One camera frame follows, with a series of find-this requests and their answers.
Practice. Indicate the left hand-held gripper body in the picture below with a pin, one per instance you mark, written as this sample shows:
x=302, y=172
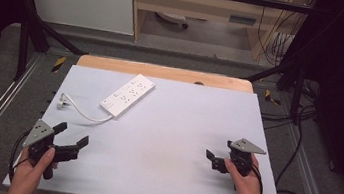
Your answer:
x=40, y=132

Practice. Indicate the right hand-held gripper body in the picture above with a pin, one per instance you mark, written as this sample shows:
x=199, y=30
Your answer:
x=242, y=157

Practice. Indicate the person's right hand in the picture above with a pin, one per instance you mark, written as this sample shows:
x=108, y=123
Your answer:
x=245, y=187

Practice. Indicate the person's left hand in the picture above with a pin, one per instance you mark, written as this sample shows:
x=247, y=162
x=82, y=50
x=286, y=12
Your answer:
x=28, y=175

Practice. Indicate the white plug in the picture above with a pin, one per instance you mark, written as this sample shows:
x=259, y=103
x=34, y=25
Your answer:
x=61, y=104

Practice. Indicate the yellow black tape strip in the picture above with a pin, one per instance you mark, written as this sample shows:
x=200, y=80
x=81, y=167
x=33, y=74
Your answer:
x=271, y=97
x=58, y=64

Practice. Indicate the white power strip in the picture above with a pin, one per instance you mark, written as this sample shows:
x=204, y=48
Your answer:
x=127, y=95

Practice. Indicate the wooden table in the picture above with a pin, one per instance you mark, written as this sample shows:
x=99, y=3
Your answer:
x=163, y=72

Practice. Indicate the office chair base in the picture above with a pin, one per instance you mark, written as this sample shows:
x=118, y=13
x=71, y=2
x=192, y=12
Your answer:
x=172, y=18

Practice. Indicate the light wooden desk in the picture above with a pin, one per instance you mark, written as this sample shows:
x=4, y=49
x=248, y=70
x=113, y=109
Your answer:
x=188, y=6

